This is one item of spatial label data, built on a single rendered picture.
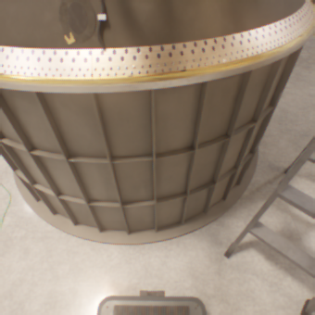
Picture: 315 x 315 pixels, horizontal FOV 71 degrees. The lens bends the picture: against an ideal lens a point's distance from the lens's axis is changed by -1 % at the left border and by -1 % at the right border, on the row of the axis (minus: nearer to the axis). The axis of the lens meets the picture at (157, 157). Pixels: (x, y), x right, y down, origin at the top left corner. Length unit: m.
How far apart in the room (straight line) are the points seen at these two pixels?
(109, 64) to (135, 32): 0.12
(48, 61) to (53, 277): 1.29
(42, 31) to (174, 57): 0.41
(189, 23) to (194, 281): 1.36
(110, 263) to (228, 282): 0.74
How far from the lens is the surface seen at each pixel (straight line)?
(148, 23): 0.78
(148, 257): 1.60
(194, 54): 0.80
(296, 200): 1.24
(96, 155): 1.02
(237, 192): 1.89
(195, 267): 1.60
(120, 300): 1.29
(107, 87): 0.73
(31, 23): 0.87
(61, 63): 0.80
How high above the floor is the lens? 1.52
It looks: 48 degrees down
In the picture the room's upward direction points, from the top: 1 degrees counter-clockwise
